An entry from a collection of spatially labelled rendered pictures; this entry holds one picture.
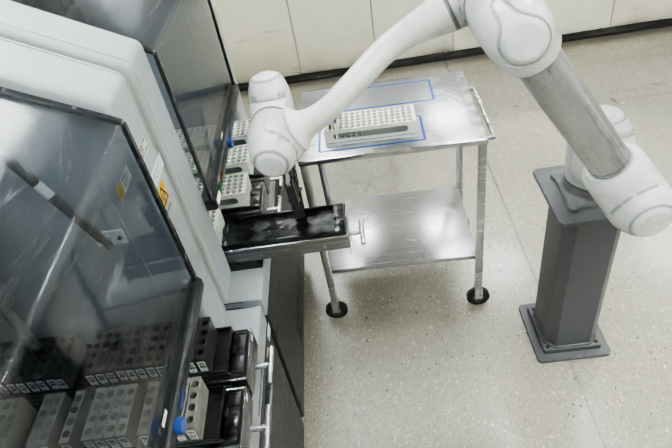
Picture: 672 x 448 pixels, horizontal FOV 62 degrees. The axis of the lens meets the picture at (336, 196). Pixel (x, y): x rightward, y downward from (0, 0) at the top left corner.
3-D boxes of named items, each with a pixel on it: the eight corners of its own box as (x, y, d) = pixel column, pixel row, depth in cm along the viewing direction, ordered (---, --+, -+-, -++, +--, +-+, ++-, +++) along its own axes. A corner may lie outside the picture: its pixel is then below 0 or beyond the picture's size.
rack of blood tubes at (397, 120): (325, 147, 182) (322, 131, 178) (326, 130, 190) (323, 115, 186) (417, 136, 179) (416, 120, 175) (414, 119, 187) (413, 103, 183)
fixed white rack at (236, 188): (153, 222, 169) (146, 207, 165) (160, 200, 176) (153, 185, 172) (250, 208, 167) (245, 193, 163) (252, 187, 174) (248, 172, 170)
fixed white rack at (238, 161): (163, 190, 180) (156, 175, 176) (169, 171, 188) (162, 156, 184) (254, 177, 178) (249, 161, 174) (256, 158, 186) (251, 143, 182)
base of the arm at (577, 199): (602, 159, 177) (605, 144, 173) (634, 205, 160) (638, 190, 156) (544, 167, 178) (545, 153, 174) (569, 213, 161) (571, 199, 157)
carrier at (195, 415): (199, 391, 120) (191, 376, 116) (209, 390, 120) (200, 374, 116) (192, 444, 111) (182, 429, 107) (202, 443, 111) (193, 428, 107)
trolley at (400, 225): (327, 321, 231) (288, 163, 178) (327, 241, 266) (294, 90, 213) (492, 305, 225) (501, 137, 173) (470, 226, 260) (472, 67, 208)
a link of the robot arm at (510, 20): (654, 170, 150) (700, 225, 134) (598, 202, 157) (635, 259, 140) (511, -53, 111) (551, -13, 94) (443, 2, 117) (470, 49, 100)
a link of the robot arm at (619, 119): (608, 154, 169) (621, 90, 155) (637, 192, 155) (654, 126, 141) (554, 162, 170) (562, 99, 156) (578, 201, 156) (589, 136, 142)
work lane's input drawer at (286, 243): (114, 285, 160) (101, 263, 155) (126, 250, 171) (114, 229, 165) (367, 251, 156) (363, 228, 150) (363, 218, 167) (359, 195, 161)
